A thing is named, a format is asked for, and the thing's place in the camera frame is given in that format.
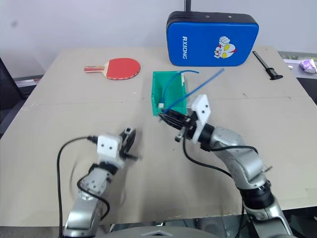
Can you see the grey side desk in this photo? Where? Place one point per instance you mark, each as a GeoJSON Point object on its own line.
{"type": "Point", "coordinates": [303, 74]}

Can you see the white coupler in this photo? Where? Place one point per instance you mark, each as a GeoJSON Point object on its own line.
{"type": "Point", "coordinates": [160, 105]}

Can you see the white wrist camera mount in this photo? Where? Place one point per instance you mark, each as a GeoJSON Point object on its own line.
{"type": "Point", "coordinates": [107, 147]}
{"type": "Point", "coordinates": [201, 110]}

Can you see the green plastic bin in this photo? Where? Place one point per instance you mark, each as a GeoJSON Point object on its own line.
{"type": "Point", "coordinates": [171, 96]}

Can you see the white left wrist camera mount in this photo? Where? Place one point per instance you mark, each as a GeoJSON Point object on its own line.
{"type": "Point", "coordinates": [107, 147]}

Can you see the blue cartoon print pad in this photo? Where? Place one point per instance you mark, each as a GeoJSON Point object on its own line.
{"type": "Point", "coordinates": [213, 39]}

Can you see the black caliper tool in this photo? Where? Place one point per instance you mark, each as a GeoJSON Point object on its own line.
{"type": "Point", "coordinates": [266, 65]}

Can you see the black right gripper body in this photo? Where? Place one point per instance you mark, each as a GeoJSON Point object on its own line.
{"type": "Point", "coordinates": [189, 124]}

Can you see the purple white crumpled bag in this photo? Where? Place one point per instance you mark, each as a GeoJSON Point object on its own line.
{"type": "Point", "coordinates": [308, 65]}

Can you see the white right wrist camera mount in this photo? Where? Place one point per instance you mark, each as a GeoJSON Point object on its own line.
{"type": "Point", "coordinates": [201, 110]}

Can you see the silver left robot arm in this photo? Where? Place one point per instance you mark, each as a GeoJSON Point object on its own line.
{"type": "Point", "coordinates": [85, 210]}

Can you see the dark rounded robot torso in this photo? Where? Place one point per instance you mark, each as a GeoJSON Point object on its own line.
{"type": "Point", "coordinates": [158, 229]}

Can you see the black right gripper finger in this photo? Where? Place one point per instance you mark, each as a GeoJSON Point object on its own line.
{"type": "Point", "coordinates": [172, 123]}
{"type": "Point", "coordinates": [173, 114]}

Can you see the black pole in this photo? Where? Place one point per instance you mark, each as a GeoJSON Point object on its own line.
{"type": "Point", "coordinates": [187, 5]}

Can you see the red table tennis paddle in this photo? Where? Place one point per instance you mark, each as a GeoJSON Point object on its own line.
{"type": "Point", "coordinates": [121, 68]}

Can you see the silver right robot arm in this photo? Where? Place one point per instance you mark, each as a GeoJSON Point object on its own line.
{"type": "Point", "coordinates": [247, 171]}

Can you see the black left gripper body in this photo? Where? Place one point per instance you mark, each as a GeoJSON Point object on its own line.
{"type": "Point", "coordinates": [127, 142]}

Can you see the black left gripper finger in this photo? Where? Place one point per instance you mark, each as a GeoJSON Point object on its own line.
{"type": "Point", "coordinates": [138, 138]}

